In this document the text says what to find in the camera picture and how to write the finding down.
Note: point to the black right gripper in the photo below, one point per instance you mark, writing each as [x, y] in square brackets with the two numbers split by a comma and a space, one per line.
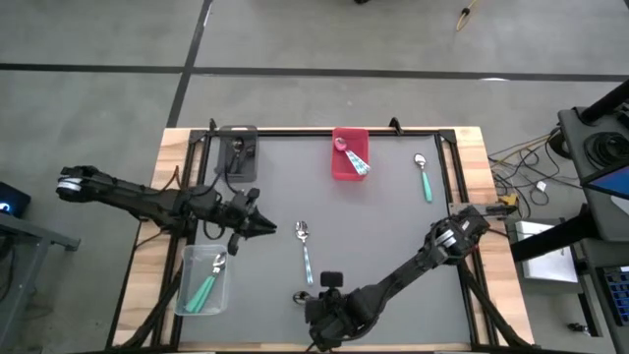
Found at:
[339, 317]

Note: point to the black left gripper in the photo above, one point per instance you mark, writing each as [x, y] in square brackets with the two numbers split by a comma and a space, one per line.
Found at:
[226, 214]

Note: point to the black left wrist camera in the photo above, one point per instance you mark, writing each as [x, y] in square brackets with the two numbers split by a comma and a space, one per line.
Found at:
[234, 246]

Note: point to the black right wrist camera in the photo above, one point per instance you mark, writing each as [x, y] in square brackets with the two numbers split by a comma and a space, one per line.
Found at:
[331, 279]

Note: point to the gray metal table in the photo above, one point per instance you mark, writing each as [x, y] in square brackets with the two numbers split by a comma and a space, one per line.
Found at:
[34, 236]

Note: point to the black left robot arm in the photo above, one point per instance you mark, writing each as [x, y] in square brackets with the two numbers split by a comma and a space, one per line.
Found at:
[132, 196]

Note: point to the backlit keyboard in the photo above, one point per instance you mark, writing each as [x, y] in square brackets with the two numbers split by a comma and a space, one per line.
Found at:
[618, 295]

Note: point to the red plastic bin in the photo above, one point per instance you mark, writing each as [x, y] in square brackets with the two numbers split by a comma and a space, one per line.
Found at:
[361, 137]

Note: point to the gray plastic bin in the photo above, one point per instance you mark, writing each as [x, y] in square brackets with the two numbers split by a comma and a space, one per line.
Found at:
[250, 172]

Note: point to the gray equipment cart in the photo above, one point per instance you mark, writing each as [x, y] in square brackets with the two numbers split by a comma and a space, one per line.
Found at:
[575, 147]

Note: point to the black metal table frame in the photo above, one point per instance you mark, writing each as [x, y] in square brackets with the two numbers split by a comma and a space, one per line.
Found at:
[295, 132]

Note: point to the white power adapter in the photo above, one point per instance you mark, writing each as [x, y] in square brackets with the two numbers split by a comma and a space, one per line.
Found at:
[541, 186]

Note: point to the gray table mat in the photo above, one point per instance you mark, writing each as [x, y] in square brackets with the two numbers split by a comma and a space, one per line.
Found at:
[383, 206]

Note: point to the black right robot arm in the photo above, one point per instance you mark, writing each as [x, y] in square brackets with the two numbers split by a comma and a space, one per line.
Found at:
[408, 273]

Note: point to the clear plastic bin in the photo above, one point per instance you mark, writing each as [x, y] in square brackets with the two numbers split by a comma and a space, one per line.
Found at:
[191, 260]

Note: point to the black diagonal pole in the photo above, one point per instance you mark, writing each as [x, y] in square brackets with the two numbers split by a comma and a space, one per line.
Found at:
[607, 103]

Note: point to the plain dark metal spoon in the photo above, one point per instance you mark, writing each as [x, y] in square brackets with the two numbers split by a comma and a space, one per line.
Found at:
[298, 297]
[247, 152]
[237, 144]

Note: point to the black computer tower blue light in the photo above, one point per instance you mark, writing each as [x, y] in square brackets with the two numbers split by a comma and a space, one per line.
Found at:
[12, 196]

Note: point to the black stand leg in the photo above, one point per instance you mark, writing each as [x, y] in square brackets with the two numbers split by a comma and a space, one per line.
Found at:
[550, 238]

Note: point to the blue laptop screen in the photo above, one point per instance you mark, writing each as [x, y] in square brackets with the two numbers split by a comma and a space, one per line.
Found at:
[611, 183]

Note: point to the white box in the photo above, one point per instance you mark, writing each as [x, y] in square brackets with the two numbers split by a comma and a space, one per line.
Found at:
[550, 268]

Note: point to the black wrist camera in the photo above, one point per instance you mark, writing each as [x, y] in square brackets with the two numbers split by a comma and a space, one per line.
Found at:
[234, 246]
[331, 279]

